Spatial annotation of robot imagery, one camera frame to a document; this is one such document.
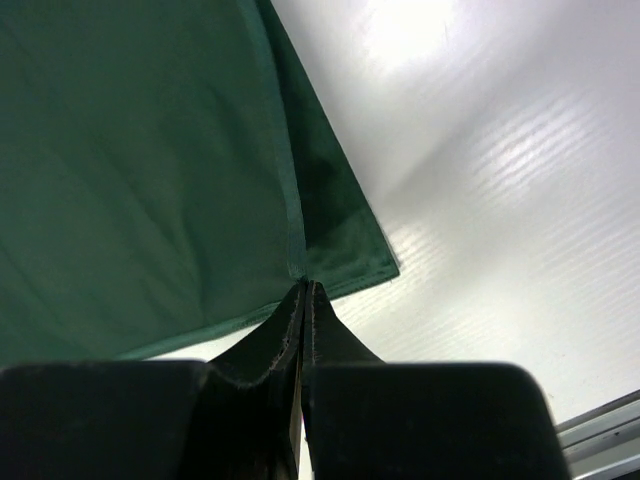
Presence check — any dark green cloth napkin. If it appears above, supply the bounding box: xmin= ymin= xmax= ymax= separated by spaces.
xmin=1 ymin=1 xmax=399 ymax=365

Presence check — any aluminium frame rail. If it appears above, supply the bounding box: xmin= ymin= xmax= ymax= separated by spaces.
xmin=557 ymin=390 xmax=639 ymax=479

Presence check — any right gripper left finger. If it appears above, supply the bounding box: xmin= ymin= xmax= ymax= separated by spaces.
xmin=1 ymin=283 xmax=306 ymax=479

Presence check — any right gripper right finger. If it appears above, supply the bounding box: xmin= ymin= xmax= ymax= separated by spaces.
xmin=302 ymin=282 xmax=570 ymax=479

